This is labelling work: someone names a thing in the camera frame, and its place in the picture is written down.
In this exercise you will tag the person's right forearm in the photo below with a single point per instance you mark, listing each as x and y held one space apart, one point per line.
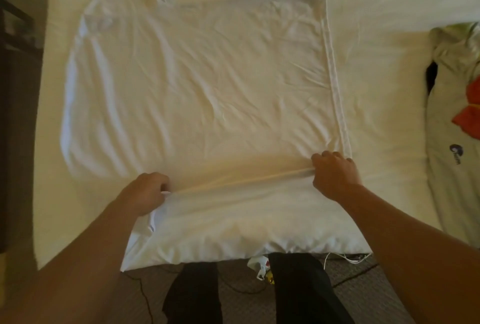
420 252

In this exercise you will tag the person's leg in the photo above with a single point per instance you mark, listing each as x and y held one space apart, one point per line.
307 294
193 296

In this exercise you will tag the person's left leg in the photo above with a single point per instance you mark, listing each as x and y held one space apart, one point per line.
193 296

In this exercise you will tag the person's right hand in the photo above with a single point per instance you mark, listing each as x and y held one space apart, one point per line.
336 176

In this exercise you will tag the white bed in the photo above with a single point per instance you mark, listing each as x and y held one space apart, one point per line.
390 5

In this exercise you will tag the person's left forearm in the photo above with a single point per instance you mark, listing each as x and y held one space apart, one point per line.
75 267

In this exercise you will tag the white printed t-shirt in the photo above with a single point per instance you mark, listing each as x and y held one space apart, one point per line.
450 177

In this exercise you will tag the person's right leg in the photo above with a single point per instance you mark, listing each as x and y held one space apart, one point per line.
307 294

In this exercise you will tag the white power strip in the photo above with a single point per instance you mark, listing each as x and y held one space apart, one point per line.
261 267

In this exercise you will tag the person's left hand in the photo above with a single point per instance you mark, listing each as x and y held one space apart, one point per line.
142 194

